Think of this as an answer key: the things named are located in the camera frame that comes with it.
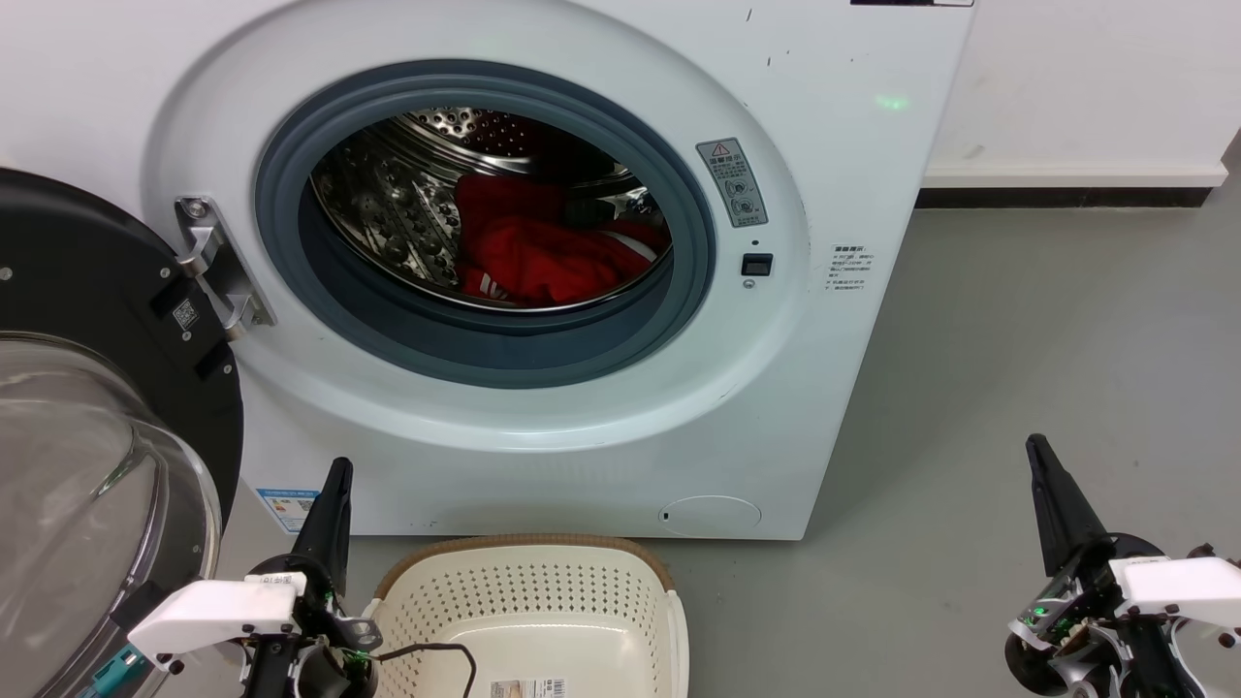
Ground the black washer door with glass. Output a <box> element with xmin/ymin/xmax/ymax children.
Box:
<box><xmin>0</xmin><ymin>168</ymin><xmax>243</xmax><ymax>698</ymax></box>

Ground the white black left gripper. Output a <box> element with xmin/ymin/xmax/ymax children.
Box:
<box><xmin>127</xmin><ymin>458</ymin><xmax>384</xmax><ymax>698</ymax></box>

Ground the grey rubber door gasket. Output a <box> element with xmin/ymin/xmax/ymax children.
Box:
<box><xmin>254</xmin><ymin>60</ymin><xmax>718</xmax><ymax>391</ymax></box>

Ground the stainless steel washing machine drum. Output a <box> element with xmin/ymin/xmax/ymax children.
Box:
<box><xmin>310</xmin><ymin>107</ymin><xmax>674</xmax><ymax>313</ymax></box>

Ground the red garment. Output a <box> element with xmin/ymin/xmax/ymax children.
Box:
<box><xmin>454</xmin><ymin>173</ymin><xmax>672</xmax><ymax>308</ymax></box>

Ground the thin black left gripper cable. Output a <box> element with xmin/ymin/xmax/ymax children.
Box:
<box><xmin>373</xmin><ymin>643</ymin><xmax>479</xmax><ymax>698</ymax></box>

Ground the cream perforated laundry basket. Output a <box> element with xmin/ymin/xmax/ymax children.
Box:
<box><xmin>361</xmin><ymin>533</ymin><xmax>690</xmax><ymax>698</ymax></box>

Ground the grey warning sticker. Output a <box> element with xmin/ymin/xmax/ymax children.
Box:
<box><xmin>695</xmin><ymin>137</ymin><xmax>769</xmax><ymax>229</ymax></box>

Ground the small white text sticker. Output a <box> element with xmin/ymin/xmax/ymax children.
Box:
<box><xmin>826</xmin><ymin>243</ymin><xmax>874</xmax><ymax>297</ymax></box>

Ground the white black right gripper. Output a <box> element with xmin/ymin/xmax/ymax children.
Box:
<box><xmin>1004</xmin><ymin>434</ymin><xmax>1241</xmax><ymax>698</ymax></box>

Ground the black baseboard strip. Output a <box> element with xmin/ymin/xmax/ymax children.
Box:
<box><xmin>916</xmin><ymin>186</ymin><xmax>1213</xmax><ymax>209</ymax></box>

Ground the white front-load washing machine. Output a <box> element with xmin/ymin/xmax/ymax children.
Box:
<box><xmin>0</xmin><ymin>0</ymin><xmax>977</xmax><ymax>541</ymax></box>

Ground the blue energy label sticker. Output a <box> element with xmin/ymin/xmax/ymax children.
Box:
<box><xmin>256</xmin><ymin>488</ymin><xmax>321</xmax><ymax>535</ymax></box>

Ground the silver metal door hinge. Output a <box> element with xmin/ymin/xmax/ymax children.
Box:
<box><xmin>175</xmin><ymin>196</ymin><xmax>276</xmax><ymax>340</ymax></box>

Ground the round drain filter cover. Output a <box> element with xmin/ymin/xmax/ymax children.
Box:
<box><xmin>658</xmin><ymin>495</ymin><xmax>763</xmax><ymax>538</ymax></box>

